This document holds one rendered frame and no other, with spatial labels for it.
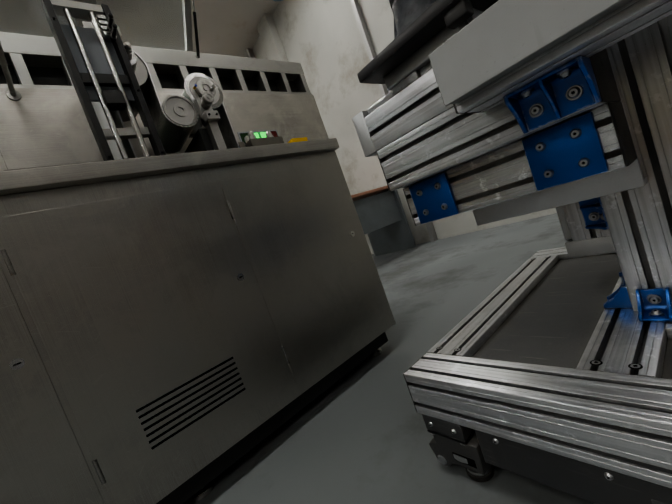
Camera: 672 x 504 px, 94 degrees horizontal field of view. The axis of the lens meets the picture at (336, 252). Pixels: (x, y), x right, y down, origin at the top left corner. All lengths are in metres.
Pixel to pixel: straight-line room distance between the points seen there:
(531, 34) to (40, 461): 1.06
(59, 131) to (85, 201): 0.75
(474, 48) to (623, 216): 0.43
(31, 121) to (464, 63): 1.52
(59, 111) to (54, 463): 1.24
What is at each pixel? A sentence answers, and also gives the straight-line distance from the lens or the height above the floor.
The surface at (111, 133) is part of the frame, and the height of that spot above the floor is 1.05.
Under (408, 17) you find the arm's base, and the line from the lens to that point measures 0.67.
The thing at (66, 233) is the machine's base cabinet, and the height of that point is 0.75.
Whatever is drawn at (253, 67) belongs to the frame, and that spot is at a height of 1.60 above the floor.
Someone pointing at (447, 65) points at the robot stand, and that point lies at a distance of 0.48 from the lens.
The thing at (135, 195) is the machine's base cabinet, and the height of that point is 0.81.
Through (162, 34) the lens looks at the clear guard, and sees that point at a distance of 2.00.
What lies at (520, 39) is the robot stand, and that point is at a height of 0.68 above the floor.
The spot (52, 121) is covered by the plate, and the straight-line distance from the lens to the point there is 1.69.
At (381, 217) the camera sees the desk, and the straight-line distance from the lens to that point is 3.87.
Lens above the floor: 0.56
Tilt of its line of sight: 4 degrees down
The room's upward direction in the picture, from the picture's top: 20 degrees counter-clockwise
